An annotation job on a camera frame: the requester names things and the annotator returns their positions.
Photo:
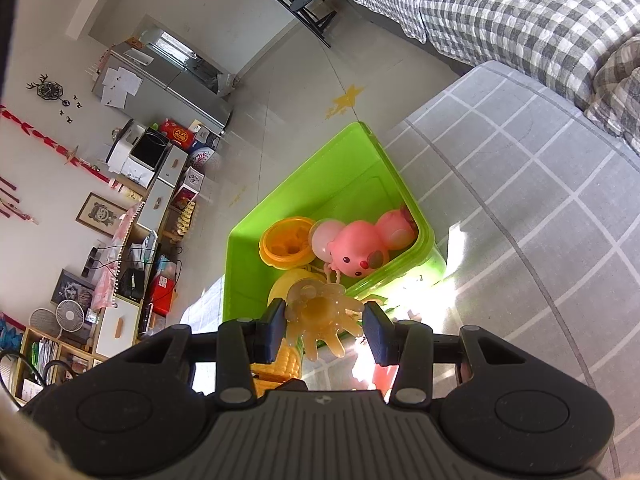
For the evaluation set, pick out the pink block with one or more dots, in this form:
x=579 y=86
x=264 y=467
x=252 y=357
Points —
x=372 y=375

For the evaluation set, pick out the yellow mango toy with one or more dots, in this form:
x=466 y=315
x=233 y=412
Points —
x=287 y=285

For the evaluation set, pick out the pink lace cloth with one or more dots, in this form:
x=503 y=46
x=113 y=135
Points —
x=117 y=255

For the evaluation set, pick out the green plastic box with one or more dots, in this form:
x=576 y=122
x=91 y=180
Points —
x=340 y=180

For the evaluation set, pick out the white red cardboard box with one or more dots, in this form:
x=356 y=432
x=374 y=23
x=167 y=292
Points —
x=187 y=187

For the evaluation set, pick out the dark framed picture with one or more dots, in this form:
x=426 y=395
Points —
x=72 y=287

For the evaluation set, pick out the framed cartoon picture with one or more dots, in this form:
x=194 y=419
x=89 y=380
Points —
x=101 y=215

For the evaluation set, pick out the red gift box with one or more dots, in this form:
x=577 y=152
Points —
x=177 y=135

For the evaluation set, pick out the yellow corn toy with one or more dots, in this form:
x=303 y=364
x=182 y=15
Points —
x=282 y=365

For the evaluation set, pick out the pink pig toy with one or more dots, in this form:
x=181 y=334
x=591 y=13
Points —
x=357 y=252

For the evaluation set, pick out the grey white checked blanket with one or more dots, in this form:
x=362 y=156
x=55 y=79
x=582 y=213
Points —
x=500 y=5

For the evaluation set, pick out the amber sticky hand toy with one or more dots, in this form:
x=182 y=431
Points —
x=320 y=315

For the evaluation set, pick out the white wooden cabinet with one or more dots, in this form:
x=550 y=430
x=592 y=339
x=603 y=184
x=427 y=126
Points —
x=160 y=200

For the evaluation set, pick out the grey checked tablecloth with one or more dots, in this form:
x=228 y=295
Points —
x=525 y=210

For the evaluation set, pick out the pink capsule ball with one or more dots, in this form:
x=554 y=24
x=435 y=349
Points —
x=322 y=240

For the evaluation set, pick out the red storage box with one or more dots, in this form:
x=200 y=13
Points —
x=162 y=292

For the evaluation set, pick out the silver refrigerator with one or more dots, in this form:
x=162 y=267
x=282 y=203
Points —
x=165 y=85

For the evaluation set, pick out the black wall clock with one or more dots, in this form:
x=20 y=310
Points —
x=49 y=89

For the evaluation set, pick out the row of yellow bottles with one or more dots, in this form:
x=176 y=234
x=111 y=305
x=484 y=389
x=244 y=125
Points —
x=182 y=220

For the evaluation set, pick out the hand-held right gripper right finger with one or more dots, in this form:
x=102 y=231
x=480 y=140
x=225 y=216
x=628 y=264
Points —
x=377 y=335

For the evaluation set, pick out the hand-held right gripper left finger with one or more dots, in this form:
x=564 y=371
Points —
x=270 y=332

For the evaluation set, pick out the microwave oven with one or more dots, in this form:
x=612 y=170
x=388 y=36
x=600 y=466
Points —
x=149 y=152

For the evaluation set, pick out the white printer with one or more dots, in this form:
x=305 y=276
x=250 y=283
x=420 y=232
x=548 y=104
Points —
x=125 y=145

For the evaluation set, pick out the white desk fan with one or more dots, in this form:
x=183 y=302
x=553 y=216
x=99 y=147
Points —
x=69 y=314

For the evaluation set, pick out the red wall decoration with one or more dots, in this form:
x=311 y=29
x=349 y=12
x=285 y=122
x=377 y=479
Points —
x=50 y=145

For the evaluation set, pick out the pink peach toy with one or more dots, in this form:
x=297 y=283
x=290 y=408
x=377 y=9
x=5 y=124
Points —
x=397 y=230

